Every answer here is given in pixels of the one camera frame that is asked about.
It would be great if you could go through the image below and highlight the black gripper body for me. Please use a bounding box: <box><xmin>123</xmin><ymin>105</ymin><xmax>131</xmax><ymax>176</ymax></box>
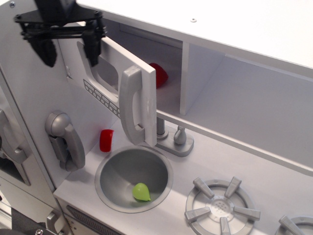
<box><xmin>14</xmin><ymin>0</ymin><xmax>106</xmax><ymax>43</ymax></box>

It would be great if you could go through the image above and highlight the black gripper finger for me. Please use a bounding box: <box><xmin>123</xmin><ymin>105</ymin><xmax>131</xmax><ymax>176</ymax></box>
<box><xmin>29</xmin><ymin>39</ymin><xmax>57</xmax><ymax>68</ymax></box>
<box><xmin>83</xmin><ymin>36</ymin><xmax>101</xmax><ymax>67</ymax></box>

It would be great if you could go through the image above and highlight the white microwave door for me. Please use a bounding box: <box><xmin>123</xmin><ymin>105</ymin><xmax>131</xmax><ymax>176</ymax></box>
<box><xmin>59</xmin><ymin>36</ymin><xmax>157</xmax><ymax>147</ymax></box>

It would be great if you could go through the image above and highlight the red toy strawberry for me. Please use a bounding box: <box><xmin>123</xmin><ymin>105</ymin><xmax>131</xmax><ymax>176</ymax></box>
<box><xmin>149</xmin><ymin>63</ymin><xmax>169</xmax><ymax>89</ymax></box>

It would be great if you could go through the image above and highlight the red toy cup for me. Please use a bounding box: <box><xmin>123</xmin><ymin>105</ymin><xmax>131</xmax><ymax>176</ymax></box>
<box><xmin>99</xmin><ymin>129</ymin><xmax>114</xmax><ymax>152</ymax></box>

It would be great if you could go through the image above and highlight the grey toy telephone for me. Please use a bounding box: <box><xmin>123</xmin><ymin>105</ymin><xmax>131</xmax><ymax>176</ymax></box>
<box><xmin>45</xmin><ymin>111</ymin><xmax>85</xmax><ymax>172</ymax></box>

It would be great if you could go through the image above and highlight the grey round sink bowl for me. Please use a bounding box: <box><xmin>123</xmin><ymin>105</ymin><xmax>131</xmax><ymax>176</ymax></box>
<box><xmin>95</xmin><ymin>146</ymin><xmax>174</xmax><ymax>213</ymax></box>

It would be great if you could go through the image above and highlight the white toy kitchen cabinet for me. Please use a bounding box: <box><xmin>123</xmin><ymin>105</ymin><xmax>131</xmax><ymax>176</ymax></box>
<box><xmin>0</xmin><ymin>0</ymin><xmax>313</xmax><ymax>235</ymax></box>

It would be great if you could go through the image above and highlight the grey toy faucet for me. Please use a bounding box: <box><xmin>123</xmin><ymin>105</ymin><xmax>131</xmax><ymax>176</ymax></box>
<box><xmin>156</xmin><ymin>117</ymin><xmax>194</xmax><ymax>157</ymax></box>

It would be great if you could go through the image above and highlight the green toy pear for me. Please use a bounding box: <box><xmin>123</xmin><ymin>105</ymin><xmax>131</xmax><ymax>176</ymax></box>
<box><xmin>132</xmin><ymin>183</ymin><xmax>151</xmax><ymax>201</ymax></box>

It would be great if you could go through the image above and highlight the grey stove burner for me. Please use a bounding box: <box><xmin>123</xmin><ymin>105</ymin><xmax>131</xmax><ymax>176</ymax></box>
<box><xmin>184</xmin><ymin>177</ymin><xmax>261</xmax><ymax>235</ymax></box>
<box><xmin>275</xmin><ymin>215</ymin><xmax>313</xmax><ymax>235</ymax></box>

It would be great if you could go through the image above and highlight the grey fridge door handle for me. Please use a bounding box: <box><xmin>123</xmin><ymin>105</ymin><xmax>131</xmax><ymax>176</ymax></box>
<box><xmin>0</xmin><ymin>110</ymin><xmax>30</xmax><ymax>164</ymax></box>

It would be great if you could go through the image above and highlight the grey oven handle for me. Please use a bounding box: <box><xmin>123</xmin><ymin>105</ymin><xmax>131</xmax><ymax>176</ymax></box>
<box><xmin>46</xmin><ymin>212</ymin><xmax>64</xmax><ymax>233</ymax></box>

